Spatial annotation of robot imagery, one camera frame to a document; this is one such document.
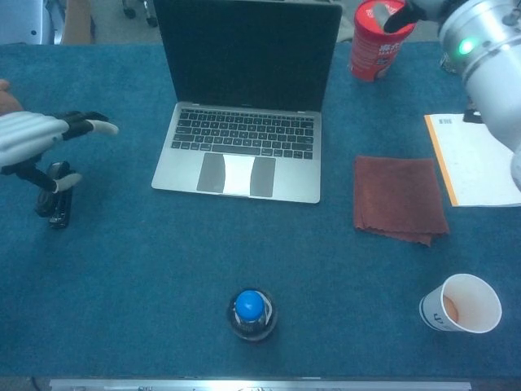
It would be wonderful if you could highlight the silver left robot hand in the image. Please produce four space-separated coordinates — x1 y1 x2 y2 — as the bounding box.
0 110 120 193

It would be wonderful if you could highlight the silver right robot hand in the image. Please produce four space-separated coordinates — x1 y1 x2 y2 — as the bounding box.
382 0 453 34

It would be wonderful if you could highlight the silver laptop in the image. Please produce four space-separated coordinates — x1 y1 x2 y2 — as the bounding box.
151 0 344 204

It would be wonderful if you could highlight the brown plush toy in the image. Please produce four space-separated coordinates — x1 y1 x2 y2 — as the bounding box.
0 79 24 115

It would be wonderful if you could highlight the orange-red snack canister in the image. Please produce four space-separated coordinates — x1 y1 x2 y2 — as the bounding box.
348 0 417 84

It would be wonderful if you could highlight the grey crumpled object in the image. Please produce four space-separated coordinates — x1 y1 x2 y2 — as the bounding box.
439 52 465 75

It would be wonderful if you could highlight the black stapler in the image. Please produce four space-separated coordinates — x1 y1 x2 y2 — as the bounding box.
34 161 74 229

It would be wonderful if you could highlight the brown cardboard box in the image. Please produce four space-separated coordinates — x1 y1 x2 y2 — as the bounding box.
61 0 97 45

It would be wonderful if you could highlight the white notebook yellow spine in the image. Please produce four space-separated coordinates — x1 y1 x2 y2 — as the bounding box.
423 112 521 208

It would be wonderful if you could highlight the office chair base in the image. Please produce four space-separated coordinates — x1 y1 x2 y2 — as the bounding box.
121 0 160 28

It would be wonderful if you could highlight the blue felt table mat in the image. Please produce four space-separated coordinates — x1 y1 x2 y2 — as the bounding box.
0 40 521 379

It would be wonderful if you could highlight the brown folded cloth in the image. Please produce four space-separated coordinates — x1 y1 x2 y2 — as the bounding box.
352 155 450 247

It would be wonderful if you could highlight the white paper cup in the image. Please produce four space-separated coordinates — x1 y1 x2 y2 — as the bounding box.
418 273 503 335

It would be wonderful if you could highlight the aluminium frame rail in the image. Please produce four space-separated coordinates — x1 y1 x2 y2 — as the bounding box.
48 378 473 391

